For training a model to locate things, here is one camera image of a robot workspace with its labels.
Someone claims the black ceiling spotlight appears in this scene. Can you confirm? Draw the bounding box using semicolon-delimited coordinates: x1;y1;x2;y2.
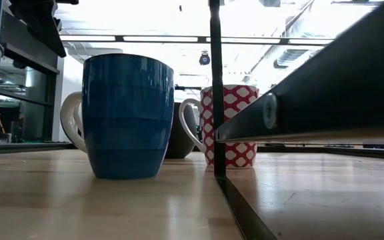
198;52;211;67

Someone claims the yellow dotted white mug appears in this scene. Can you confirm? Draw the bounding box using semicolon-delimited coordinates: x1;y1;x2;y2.
71;99;85;144

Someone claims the black mug red interior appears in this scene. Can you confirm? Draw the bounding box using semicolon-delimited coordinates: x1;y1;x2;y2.
165;101;198;160

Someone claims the blue mug white handle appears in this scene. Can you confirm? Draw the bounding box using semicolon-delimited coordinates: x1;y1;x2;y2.
60;53;175;181

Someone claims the long ceiling light fixture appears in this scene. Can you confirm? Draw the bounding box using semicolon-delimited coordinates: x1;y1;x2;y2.
60;33;335;46

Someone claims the red lattice patterned mug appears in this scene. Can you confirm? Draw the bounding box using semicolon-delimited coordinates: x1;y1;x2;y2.
178;84;260;169

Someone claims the black metal divider frame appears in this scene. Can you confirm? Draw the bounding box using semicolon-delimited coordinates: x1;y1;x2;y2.
208;0;384;240

